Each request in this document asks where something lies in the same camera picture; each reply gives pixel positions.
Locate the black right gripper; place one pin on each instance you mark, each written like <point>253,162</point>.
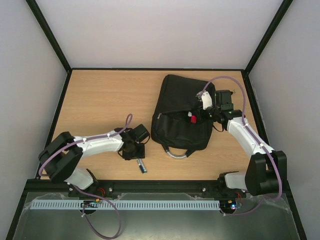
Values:
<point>201,114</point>

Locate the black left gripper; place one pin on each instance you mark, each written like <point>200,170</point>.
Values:
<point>141,154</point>

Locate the pink highlighter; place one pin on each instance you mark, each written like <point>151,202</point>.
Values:
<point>193,119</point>

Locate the black student bag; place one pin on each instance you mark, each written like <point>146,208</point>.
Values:
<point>170,126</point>

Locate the blue whiteboard marker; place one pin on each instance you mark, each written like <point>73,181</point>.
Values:
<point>140,165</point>

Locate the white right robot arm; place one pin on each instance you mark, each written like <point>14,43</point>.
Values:
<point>267,168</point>

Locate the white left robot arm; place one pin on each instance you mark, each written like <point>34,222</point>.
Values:
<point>59,160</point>

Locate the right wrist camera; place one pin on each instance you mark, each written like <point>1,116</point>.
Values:
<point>205,98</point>

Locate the grey slotted cable duct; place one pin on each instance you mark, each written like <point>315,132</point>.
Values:
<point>54,204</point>

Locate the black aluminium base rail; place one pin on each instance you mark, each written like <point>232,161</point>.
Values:
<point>114,188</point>

